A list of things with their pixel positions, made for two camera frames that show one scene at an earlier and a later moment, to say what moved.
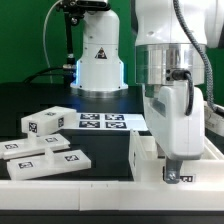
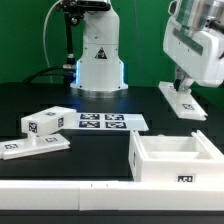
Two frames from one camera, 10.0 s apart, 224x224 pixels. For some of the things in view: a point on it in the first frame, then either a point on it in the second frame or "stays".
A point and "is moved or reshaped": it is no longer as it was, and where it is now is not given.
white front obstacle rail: [110, 195] stays
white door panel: [33, 144] stays
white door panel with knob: [49, 164] is moved or reshaped
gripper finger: [173, 171] -> [182, 81]
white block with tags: [48, 120] stays
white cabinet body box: [148, 164] stays
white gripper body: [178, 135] -> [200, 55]
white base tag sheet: [111, 121] stays
